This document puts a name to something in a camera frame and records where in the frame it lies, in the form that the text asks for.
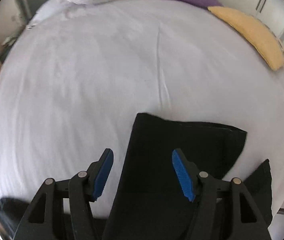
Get yellow cushion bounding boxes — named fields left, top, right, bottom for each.
left=208, top=6, right=284, bottom=71

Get white bed sheet mattress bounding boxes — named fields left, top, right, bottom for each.
left=0, top=0, right=284, bottom=217

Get black denim pants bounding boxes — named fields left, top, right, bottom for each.
left=103, top=113, right=272, bottom=239

